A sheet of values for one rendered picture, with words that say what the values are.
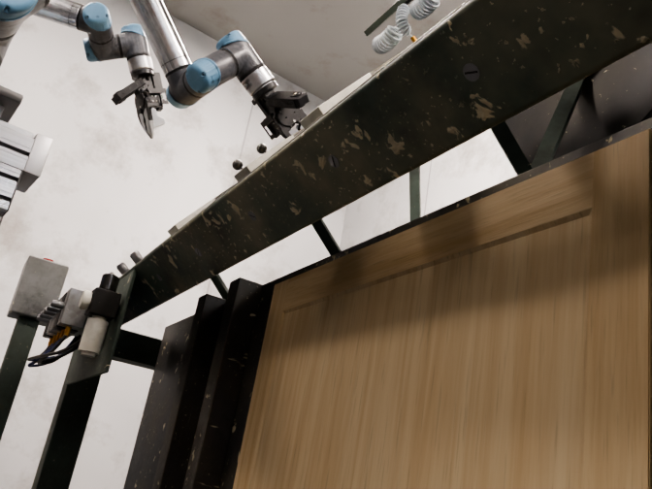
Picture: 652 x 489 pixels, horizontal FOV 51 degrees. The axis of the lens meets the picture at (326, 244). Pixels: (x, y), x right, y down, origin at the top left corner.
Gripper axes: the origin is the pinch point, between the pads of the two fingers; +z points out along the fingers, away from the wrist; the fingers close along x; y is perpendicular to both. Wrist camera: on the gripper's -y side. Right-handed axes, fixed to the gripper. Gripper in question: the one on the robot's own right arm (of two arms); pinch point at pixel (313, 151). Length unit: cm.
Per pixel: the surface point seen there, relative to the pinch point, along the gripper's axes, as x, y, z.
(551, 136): -65, -12, 37
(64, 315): 65, 31, -3
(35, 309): 61, 78, -10
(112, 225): -69, 353, -43
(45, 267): 51, 78, -19
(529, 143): -83, 11, 39
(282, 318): 43, -18, 24
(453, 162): -279, 241, 68
